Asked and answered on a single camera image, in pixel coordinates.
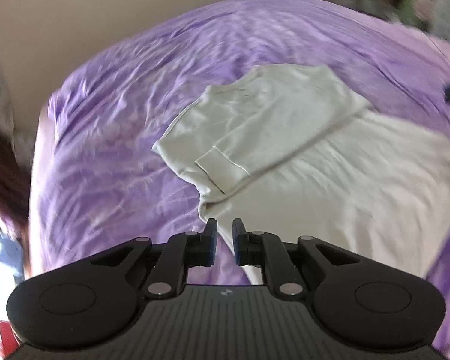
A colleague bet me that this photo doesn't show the purple floral bed cover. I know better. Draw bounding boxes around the purple floral bed cover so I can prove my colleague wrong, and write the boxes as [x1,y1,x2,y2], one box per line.
[31,0,450,358]

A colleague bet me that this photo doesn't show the brown patterned curtain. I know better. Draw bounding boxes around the brown patterned curtain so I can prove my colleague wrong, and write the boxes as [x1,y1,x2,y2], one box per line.
[0,132,31,276]

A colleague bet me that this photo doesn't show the white Nevada t-shirt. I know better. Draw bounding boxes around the white Nevada t-shirt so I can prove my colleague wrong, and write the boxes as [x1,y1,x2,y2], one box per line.
[153,64,450,276]

